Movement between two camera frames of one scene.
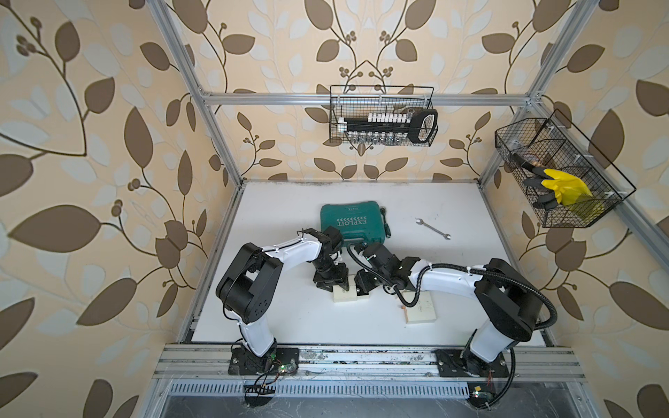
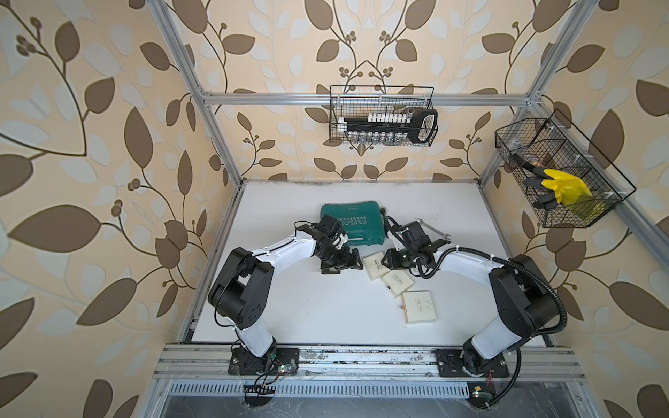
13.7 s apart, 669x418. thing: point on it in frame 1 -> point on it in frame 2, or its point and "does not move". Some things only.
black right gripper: x=362 y=281 -> x=391 y=261
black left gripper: x=341 y=279 -> x=343 y=261
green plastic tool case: x=356 y=221 does not move
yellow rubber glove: x=568 y=188 does not move
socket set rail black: x=418 y=125 does not move
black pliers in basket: x=546 y=200 does not move
